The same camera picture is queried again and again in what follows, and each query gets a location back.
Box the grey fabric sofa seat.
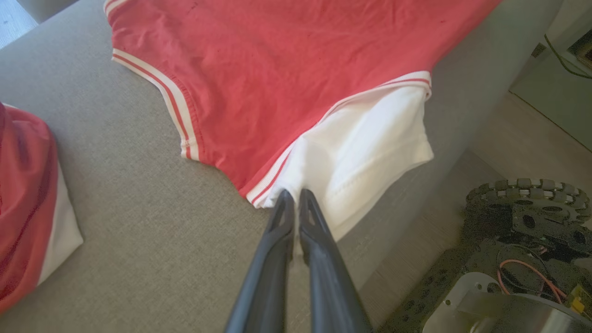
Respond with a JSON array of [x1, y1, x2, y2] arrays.
[[0, 0, 562, 333]]

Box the red base cable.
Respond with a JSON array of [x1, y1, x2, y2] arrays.
[[496, 259, 567, 302]]

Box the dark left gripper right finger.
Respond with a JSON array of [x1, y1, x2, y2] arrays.
[[298, 187, 373, 333]]

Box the red white-sleeved jersey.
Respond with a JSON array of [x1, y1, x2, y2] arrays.
[[104, 0, 503, 242]]

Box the black omni wheel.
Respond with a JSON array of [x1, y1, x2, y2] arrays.
[[465, 178, 592, 259]]

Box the black robot wheeled base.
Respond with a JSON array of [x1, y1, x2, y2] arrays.
[[379, 178, 592, 333]]

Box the red shorts white side band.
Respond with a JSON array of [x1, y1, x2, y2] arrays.
[[0, 102, 84, 315]]

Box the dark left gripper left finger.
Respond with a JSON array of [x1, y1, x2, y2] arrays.
[[224, 189, 296, 333]]

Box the yellow-green cable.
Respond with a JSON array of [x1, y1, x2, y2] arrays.
[[543, 33, 592, 79]]

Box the grey sofa cushion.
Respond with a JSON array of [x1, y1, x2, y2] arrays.
[[16, 0, 79, 24]]

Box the white cabinet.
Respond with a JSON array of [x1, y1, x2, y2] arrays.
[[509, 0, 592, 153]]

